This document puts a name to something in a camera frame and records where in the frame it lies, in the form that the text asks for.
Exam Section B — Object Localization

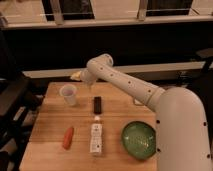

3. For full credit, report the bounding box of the white ceramic cup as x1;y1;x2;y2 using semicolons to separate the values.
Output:
59;84;77;106

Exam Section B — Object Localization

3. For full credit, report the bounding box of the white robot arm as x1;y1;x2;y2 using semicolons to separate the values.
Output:
71;54;213;171

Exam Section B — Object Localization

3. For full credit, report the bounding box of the green ceramic bowl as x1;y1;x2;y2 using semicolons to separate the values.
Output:
121;121;156;160

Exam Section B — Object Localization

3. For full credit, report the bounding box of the black rectangular block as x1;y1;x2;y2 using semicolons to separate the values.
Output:
94;96;102;114

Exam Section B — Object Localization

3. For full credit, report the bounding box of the orange carrot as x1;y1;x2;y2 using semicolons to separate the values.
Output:
62;127;74;150

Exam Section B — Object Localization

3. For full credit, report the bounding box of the black chair at left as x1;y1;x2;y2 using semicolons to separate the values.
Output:
0;31;41;171

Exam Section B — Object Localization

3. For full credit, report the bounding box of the white sponge block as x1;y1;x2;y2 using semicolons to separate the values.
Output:
133;99;144;106

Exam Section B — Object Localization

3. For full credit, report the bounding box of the black office chair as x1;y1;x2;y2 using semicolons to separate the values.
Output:
187;47;213;103

